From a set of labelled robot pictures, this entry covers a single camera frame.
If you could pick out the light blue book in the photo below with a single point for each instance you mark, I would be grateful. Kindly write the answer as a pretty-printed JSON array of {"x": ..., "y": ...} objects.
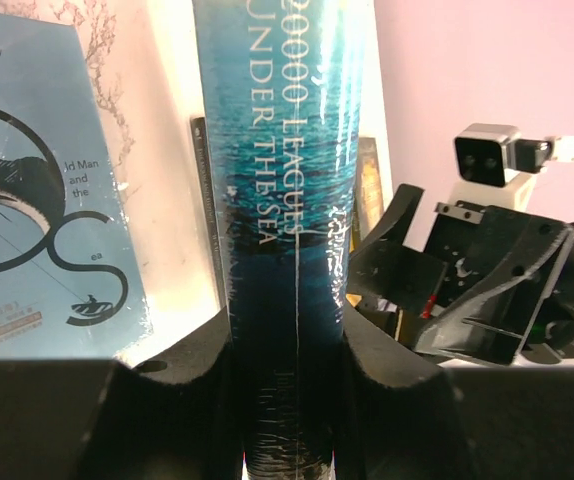
[{"x": 70, "y": 285}]

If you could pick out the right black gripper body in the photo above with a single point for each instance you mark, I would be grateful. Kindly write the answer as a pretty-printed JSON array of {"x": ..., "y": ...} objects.
[{"x": 554, "y": 324}]

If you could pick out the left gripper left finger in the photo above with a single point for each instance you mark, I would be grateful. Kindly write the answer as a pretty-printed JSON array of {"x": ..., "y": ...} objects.
[{"x": 171, "y": 418}]

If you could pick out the teal sea cover book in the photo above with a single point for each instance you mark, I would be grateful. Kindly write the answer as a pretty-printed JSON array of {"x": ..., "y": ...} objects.
[{"x": 282, "y": 84}]

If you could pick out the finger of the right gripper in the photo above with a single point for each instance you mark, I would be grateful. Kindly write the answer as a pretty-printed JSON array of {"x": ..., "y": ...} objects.
[
  {"x": 394, "y": 281},
  {"x": 501, "y": 266}
]

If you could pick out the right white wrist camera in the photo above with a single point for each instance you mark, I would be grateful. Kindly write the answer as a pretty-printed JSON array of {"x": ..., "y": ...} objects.
[{"x": 498, "y": 166}]

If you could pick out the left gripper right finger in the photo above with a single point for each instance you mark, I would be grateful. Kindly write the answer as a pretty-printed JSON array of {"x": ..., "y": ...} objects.
[{"x": 403, "y": 417}]

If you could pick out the black Moon and Sixpence book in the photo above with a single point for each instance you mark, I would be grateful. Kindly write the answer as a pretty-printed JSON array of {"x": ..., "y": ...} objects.
[{"x": 202, "y": 156}]

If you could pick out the green gold fantasy book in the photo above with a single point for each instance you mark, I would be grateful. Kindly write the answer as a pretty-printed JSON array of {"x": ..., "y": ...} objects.
[{"x": 368, "y": 197}]

